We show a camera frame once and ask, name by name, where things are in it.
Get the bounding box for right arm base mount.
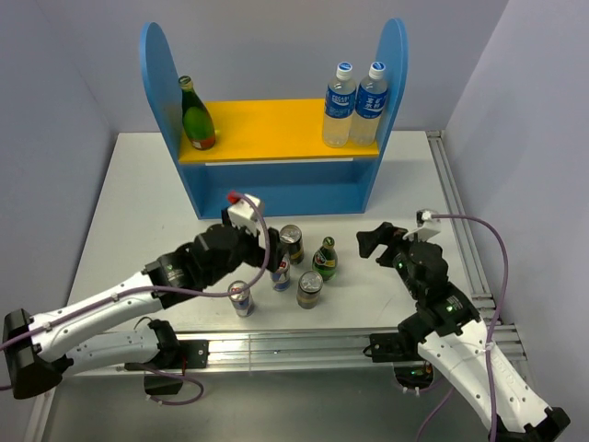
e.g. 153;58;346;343
363;331;434;394

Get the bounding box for black can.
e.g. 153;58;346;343
296;271;323;309
280;224;305;265

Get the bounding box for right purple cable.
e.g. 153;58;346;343
413;213;510;442

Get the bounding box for green glass bottle orange label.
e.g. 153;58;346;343
179;76;216;150

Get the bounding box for aluminium side rail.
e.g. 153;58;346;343
425;130;501;323

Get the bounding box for aluminium front rail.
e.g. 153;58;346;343
43;324;528;378

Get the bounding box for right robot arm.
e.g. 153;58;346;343
356;222;571;441

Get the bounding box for clear bottle blue label left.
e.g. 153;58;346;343
322;62;357;147

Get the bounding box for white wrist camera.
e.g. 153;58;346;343
226;192;265;237
403;209;442;241

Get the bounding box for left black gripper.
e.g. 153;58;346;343
203;206;288;285

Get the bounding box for blue and yellow shelf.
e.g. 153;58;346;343
139;17;409;219

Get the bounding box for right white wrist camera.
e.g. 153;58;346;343
403;209;442;241

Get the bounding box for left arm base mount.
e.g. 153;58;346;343
144;340;209;397

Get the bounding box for black can front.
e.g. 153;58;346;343
296;271;323;309

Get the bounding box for clear bottle blue label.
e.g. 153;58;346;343
322;62;357;147
349;61;388;145

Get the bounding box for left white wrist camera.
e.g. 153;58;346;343
226;192;265;237

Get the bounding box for Red Bull can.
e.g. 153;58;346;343
228;280;255;318
271;255;290;291

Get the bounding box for clear bottle blue label right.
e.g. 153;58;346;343
349;61;388;145

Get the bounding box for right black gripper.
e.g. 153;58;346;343
356;220;430;298

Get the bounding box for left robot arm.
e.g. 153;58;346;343
1;220;285;400

